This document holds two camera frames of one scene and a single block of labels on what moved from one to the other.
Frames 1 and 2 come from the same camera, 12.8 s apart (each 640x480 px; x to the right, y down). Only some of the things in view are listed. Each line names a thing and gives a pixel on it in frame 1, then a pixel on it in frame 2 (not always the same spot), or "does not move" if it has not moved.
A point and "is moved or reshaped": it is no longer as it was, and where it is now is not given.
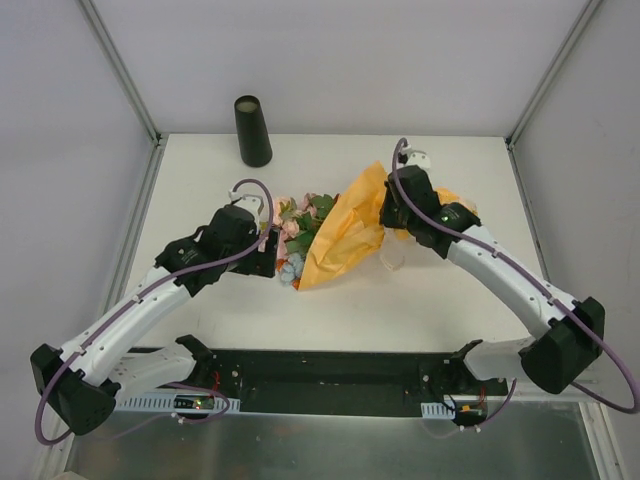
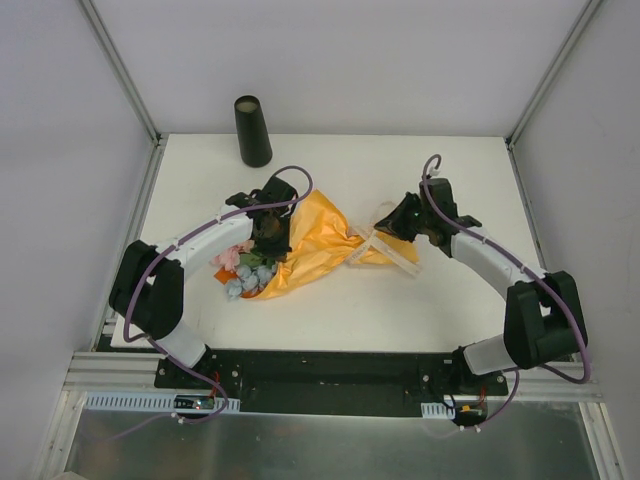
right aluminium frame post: x=513 y=136 does not move
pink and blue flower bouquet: x=299 y=224 is moved or reshaped
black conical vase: x=254 y=139 does not move
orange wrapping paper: x=350 y=233 → x=321 y=240
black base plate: x=385 y=382 does not move
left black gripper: x=267 y=255 → x=272 y=242
